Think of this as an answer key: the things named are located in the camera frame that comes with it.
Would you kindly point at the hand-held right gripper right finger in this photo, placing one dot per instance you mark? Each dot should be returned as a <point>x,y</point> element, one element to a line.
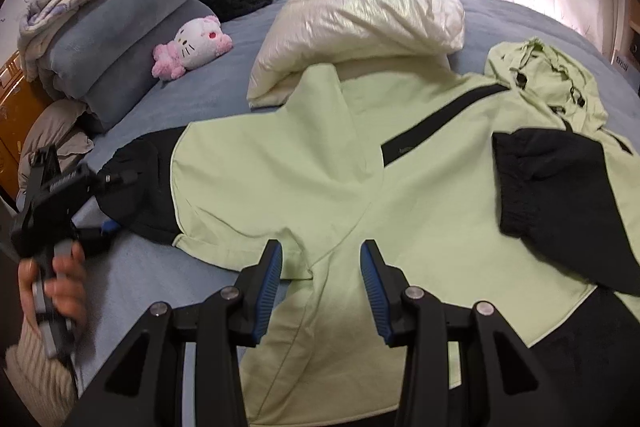
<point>372,287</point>

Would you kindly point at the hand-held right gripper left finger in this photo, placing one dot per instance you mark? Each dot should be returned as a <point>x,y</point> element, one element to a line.
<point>267,287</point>

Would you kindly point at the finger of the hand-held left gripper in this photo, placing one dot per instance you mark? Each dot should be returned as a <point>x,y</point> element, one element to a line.
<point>112,179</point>
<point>97,234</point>

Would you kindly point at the green and black jacket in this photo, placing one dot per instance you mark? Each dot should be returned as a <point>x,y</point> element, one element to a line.
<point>300,167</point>

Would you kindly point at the person's left forearm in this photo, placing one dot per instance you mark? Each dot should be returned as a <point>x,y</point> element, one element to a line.
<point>35,377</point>

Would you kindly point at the person's left hand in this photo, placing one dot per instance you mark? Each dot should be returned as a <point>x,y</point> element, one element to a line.
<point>67,287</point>

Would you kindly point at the beige grey cloth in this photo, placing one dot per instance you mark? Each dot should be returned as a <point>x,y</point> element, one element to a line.
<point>55,132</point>

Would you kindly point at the wooden bedside cabinet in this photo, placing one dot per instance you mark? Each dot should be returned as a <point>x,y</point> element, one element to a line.
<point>20,117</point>

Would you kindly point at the blue-grey folded blanket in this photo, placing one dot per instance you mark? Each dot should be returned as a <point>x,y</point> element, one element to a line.
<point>125,22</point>

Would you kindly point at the pink white cat plush toy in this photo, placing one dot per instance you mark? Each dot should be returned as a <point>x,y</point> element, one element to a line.
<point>195,42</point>

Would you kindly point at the cream satin pillow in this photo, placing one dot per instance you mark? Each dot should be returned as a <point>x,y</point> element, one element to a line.
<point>350,17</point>

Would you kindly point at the white cardboard box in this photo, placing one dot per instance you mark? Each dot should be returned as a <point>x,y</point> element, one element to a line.
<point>627,63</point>

